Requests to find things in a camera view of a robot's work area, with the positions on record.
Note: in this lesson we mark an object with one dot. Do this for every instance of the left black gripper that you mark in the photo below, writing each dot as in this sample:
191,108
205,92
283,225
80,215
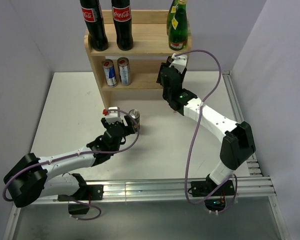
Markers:
129,123

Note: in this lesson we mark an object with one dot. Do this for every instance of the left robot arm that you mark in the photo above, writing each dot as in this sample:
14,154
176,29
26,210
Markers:
36,177

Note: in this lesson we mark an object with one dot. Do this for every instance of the glass cola bottle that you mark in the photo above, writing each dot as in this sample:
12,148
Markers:
94,21
122,18

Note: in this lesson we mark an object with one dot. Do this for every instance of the black tonic can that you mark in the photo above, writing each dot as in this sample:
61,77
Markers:
169,60
135,114

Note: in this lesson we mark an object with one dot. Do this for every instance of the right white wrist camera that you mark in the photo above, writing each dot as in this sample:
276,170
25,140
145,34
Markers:
179,62

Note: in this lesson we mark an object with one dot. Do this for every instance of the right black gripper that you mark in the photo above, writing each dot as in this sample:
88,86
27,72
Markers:
159,80

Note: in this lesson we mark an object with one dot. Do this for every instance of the rear green glass bottle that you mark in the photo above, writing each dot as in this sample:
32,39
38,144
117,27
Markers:
171,13

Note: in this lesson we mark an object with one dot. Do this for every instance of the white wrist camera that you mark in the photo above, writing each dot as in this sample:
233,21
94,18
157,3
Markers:
179,62
112,115

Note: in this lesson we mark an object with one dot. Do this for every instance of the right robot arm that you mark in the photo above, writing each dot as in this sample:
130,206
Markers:
237,141

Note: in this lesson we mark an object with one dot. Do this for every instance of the blue silver energy can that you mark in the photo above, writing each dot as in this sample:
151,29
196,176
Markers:
109,72
124,71

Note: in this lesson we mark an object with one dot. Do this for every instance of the wooden shelf unit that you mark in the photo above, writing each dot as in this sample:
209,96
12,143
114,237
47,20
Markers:
150,49

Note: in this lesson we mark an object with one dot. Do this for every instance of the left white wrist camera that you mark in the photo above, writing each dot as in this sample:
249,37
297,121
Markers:
112,115

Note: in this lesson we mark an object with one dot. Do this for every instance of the aluminium mounting rail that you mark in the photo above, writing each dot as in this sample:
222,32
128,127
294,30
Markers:
144,190

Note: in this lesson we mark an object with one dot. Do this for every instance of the right aluminium side rail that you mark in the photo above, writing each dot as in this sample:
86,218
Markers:
252,162

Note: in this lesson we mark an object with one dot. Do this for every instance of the green glass bottle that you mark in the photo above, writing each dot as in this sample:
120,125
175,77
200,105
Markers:
178,29
171,13

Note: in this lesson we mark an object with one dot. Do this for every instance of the front green glass bottle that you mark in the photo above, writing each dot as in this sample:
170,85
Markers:
178,29

